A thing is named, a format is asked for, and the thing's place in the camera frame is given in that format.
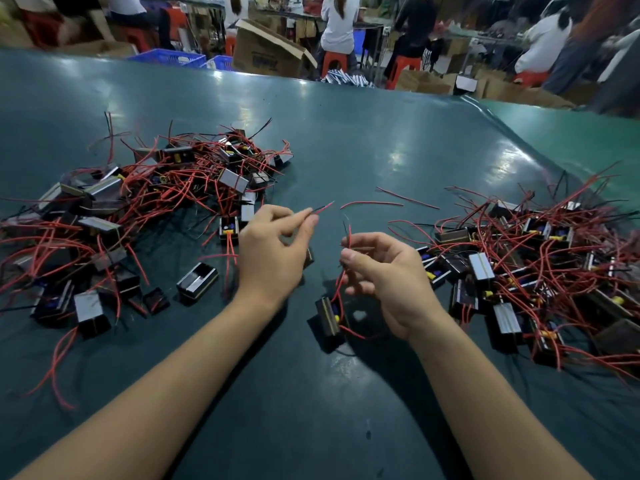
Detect person's right hand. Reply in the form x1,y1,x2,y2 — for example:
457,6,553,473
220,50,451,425
340,232,447,344

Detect person's left hand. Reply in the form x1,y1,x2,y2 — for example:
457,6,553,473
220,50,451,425
234,204,321,310

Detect black module with red wires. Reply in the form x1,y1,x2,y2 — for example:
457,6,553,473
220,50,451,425
302,201,335,269
314,221,370,351

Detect person's left forearm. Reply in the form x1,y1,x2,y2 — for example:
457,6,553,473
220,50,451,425
12,294,288,480

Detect person's right forearm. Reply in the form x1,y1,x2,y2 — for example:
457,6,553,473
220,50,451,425
407,315,593,480

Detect small black open casing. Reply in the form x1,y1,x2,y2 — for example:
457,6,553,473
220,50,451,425
142,287,171,316

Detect heap of black white parts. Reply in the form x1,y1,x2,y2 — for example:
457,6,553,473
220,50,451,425
320,68,376,90

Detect red plastic stool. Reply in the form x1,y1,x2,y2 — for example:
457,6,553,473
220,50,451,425
384,55,422,91
511,71,549,89
118,26,157,52
321,51,349,78

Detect low brown cardboard box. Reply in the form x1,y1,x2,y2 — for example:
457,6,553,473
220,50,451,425
394,69,455,96

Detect open brown cardboard box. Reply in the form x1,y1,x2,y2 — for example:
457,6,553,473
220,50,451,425
232,18,319,80

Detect large blue plastic crate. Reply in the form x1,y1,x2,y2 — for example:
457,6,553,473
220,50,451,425
127,48,207,70

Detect flat brown cardboard boxes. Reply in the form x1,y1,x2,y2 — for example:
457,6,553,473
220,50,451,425
472,69,577,110

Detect loose red wire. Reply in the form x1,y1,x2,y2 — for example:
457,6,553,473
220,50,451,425
375,187,441,211
340,200,404,211

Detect black module without wires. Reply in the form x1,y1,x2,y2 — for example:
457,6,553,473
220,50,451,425
176,262,220,304

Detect pile of wired black modules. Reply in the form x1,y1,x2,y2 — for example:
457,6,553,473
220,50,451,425
0,112,296,411
387,162,640,384

